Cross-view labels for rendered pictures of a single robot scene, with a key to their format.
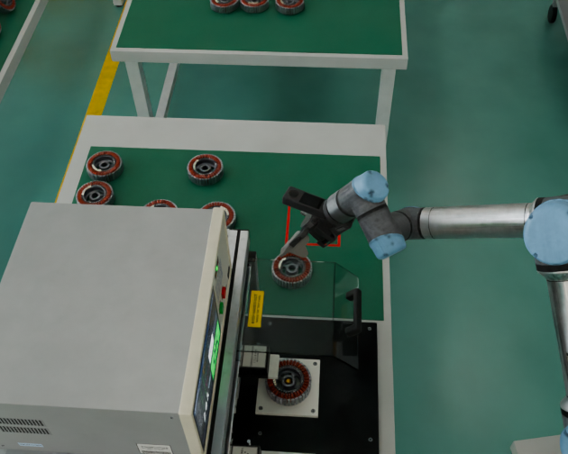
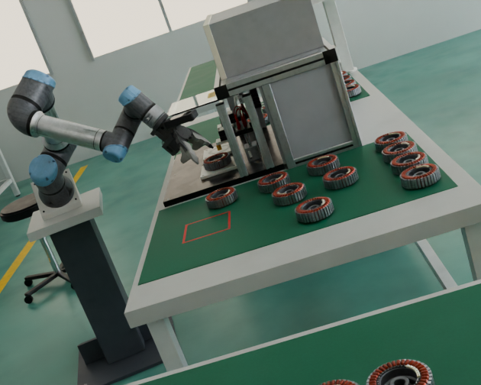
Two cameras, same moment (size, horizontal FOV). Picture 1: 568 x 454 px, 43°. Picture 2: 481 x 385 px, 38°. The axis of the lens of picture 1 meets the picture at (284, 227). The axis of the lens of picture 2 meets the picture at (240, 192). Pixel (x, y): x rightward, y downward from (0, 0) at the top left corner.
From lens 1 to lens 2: 355 cm
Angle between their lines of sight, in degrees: 111
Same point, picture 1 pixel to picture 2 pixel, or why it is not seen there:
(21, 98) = not seen: outside the picture
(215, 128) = (323, 244)
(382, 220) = not seen: hidden behind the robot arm
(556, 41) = not seen: outside the picture
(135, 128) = (421, 212)
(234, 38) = (349, 341)
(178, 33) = (459, 315)
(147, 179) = (372, 192)
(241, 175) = (279, 226)
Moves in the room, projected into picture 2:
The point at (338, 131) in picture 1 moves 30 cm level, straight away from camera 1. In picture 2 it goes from (179, 289) to (166, 349)
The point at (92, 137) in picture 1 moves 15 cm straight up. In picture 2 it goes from (465, 190) to (453, 139)
